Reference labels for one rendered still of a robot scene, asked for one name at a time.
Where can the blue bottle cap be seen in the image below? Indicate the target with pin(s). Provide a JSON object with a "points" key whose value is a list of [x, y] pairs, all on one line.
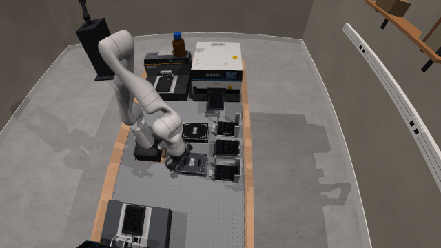
{"points": [[177, 35]]}

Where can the brown glass bottle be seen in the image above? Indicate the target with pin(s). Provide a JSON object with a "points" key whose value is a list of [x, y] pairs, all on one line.
{"points": [[179, 49]]}

